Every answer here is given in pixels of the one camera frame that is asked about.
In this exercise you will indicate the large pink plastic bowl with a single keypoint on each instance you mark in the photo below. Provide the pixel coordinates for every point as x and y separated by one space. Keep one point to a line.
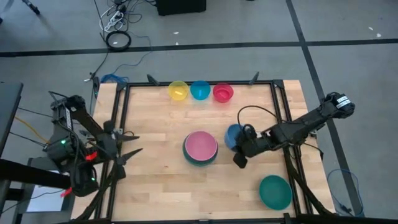
201 145

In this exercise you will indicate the black beam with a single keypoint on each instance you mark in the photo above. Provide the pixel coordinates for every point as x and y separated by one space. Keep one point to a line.
31 175

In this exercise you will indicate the black desk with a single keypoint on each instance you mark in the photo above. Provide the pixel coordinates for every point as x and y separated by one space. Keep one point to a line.
9 115

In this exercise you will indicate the small teal plastic bowl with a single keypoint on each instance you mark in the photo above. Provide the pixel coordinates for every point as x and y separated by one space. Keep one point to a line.
200 90

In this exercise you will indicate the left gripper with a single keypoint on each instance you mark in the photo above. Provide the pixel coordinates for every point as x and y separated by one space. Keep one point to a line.
111 140

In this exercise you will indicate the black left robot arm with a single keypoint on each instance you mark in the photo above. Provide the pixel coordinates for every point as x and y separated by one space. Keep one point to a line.
84 116

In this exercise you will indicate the small pink plastic bowl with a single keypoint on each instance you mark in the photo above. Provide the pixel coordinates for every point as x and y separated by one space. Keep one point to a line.
223 92

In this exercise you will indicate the white power strip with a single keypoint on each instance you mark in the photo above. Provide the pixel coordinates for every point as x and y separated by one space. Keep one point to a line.
113 20

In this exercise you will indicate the red tag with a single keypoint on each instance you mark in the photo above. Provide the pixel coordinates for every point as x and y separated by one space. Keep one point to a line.
66 193
90 155

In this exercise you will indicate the large green plastic bowl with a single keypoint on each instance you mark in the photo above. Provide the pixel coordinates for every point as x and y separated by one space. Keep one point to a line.
199 163
275 193

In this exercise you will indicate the white paper sheet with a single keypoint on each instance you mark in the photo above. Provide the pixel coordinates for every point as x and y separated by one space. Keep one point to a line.
46 200

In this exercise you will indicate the large blue plastic bowl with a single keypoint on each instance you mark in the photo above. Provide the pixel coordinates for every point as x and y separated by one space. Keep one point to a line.
231 138

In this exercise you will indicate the small yellow plastic bowl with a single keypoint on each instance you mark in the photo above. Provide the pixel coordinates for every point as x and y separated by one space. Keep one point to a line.
178 90

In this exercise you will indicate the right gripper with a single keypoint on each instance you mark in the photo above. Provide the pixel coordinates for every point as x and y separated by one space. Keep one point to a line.
255 144

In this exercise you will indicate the black box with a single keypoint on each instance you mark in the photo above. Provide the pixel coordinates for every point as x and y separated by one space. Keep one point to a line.
180 7

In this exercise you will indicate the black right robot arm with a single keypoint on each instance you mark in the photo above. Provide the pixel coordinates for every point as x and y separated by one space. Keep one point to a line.
304 123

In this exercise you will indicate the silver base mounting plate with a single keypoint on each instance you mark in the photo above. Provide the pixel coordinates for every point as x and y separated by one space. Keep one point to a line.
313 133

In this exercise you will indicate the black aluminium table frame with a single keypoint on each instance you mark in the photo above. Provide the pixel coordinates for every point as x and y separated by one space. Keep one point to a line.
242 82

